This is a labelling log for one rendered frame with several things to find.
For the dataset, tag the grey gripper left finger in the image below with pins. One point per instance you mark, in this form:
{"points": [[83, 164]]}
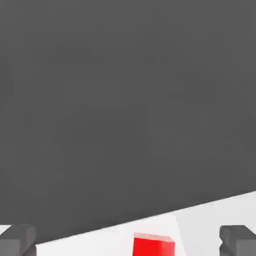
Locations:
{"points": [[17, 241]]}

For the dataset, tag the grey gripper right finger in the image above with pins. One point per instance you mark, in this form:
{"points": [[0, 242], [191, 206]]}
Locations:
{"points": [[237, 242]]}

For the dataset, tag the small red cube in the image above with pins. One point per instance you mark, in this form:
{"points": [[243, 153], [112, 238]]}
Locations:
{"points": [[153, 247]]}

